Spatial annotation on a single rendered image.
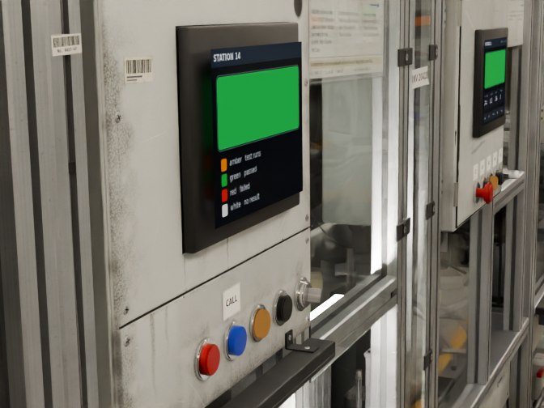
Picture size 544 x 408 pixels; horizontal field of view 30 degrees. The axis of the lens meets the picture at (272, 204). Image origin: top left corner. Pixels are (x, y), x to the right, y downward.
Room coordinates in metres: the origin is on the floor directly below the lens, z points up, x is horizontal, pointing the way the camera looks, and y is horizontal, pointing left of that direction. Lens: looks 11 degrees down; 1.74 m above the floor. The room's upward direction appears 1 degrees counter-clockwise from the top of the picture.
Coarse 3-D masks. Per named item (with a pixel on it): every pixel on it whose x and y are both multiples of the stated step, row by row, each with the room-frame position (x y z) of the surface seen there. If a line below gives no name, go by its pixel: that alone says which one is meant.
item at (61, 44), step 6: (54, 36) 0.74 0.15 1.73; (60, 36) 0.75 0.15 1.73; (66, 36) 0.75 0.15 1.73; (72, 36) 0.76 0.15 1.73; (78, 36) 0.77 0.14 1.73; (54, 42) 0.74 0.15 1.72; (60, 42) 0.75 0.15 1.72; (66, 42) 0.75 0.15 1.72; (72, 42) 0.76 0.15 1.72; (78, 42) 0.77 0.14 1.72; (54, 48) 0.74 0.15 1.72; (60, 48) 0.74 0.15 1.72; (66, 48) 0.75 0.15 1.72; (72, 48) 0.76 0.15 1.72; (78, 48) 0.77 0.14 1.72; (54, 54) 0.74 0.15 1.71; (60, 54) 0.74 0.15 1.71; (66, 54) 0.75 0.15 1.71
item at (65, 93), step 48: (48, 0) 0.74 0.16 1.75; (432, 0) 1.69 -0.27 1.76; (48, 48) 0.73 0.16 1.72; (48, 96) 0.73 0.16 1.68; (432, 96) 1.70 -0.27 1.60; (432, 144) 1.71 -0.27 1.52; (432, 192) 1.71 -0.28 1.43; (432, 240) 1.72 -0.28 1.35; (432, 288) 1.72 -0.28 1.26; (96, 384) 0.77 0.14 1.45
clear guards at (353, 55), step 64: (320, 0) 1.23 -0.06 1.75; (384, 0) 1.45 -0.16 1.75; (320, 64) 1.22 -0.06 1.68; (384, 64) 1.46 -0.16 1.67; (320, 128) 1.22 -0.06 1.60; (384, 128) 1.46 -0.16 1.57; (320, 192) 1.22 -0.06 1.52; (384, 192) 1.46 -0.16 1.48; (320, 256) 1.22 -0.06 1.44; (384, 256) 1.46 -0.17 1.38; (320, 320) 1.22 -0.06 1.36
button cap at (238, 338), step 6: (234, 330) 0.96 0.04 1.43; (240, 330) 0.97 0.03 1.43; (234, 336) 0.96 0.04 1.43; (240, 336) 0.97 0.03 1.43; (246, 336) 0.98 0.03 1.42; (234, 342) 0.95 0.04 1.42; (240, 342) 0.97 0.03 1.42; (234, 348) 0.95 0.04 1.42; (240, 348) 0.97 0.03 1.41; (234, 354) 0.96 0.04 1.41; (240, 354) 0.97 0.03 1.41
